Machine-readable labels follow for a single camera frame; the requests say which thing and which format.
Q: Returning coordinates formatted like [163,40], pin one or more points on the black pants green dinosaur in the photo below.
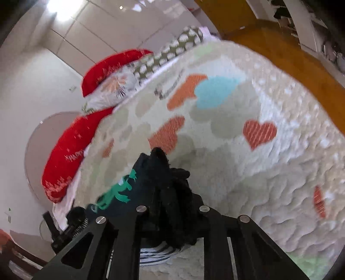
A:
[152,182]

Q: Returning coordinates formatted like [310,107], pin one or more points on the white floral pillow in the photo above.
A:
[112,91]

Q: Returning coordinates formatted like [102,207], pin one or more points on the wooden door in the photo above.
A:
[228,15]

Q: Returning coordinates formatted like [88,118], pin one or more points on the green white patterned pillow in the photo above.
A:
[151,63]

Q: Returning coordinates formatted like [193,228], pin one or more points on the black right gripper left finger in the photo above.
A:
[109,248]

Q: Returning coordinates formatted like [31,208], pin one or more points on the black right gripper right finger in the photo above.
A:
[237,248]

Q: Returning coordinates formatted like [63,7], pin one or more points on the striped black white garment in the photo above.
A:
[160,254]

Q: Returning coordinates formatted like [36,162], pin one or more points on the white shelf unit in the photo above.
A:
[314,36]

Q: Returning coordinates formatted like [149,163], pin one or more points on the red pillow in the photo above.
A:
[68,153]
[102,69]

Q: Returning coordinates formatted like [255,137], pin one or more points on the heart pattern bed blanket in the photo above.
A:
[255,141]

